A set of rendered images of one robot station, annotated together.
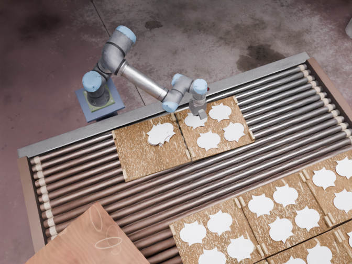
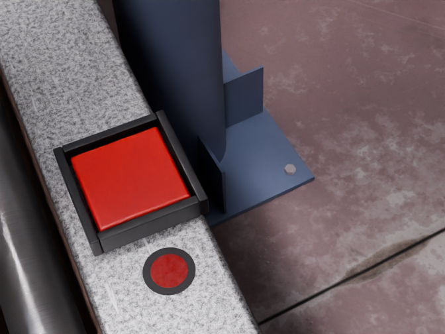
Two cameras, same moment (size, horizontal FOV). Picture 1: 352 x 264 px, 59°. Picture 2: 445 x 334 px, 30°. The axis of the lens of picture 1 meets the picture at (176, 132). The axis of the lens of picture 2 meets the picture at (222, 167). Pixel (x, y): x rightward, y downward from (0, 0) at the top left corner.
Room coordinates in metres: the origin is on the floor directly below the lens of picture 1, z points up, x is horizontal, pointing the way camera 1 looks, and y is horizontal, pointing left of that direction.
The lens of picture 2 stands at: (1.22, -0.44, 1.36)
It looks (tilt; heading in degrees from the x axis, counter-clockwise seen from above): 56 degrees down; 91
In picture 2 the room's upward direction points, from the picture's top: 3 degrees counter-clockwise
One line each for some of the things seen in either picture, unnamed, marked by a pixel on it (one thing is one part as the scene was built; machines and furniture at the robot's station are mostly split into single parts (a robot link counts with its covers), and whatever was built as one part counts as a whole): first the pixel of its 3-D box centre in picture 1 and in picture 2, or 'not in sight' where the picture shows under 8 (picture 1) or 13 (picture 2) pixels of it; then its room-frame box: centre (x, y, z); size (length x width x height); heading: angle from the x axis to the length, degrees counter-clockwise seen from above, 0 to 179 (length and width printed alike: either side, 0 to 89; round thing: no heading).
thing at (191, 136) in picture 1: (213, 127); not in sight; (0.89, -0.24, 0.93); 0.41 x 0.35 x 0.02; 109
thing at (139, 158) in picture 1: (150, 145); not in sight; (0.75, 0.16, 0.93); 0.41 x 0.35 x 0.02; 109
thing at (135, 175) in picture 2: not in sight; (130, 181); (1.16, -0.15, 0.92); 0.06 x 0.06 x 0.01; 22
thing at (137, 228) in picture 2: not in sight; (130, 180); (1.16, -0.15, 0.92); 0.08 x 0.08 x 0.02; 22
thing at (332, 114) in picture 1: (203, 163); not in sight; (0.65, -0.17, 0.90); 1.95 x 0.05 x 0.05; 112
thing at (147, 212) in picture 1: (213, 186); not in sight; (0.51, -0.23, 0.90); 1.95 x 0.05 x 0.05; 112
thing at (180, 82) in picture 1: (181, 85); not in sight; (0.96, -0.03, 1.29); 0.11 x 0.11 x 0.08; 64
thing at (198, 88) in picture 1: (199, 89); not in sight; (0.93, -0.12, 1.29); 0.09 x 0.08 x 0.11; 64
